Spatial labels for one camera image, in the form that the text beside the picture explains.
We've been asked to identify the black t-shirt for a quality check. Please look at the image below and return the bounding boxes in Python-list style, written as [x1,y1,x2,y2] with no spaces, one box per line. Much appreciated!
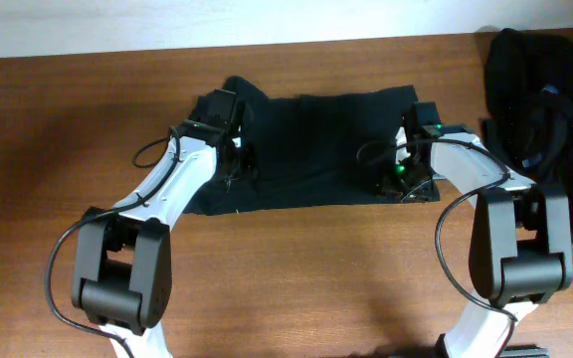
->
[185,77,440,216]

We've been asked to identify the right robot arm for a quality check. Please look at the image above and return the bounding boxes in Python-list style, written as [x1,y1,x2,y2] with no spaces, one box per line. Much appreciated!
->
[380,102,573,358]

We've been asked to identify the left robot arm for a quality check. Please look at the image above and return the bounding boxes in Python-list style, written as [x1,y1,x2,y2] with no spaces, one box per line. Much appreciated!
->
[72,89,251,357]

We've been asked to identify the pile of black clothes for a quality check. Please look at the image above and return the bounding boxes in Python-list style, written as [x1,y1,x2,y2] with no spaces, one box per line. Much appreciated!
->
[484,28,573,235]

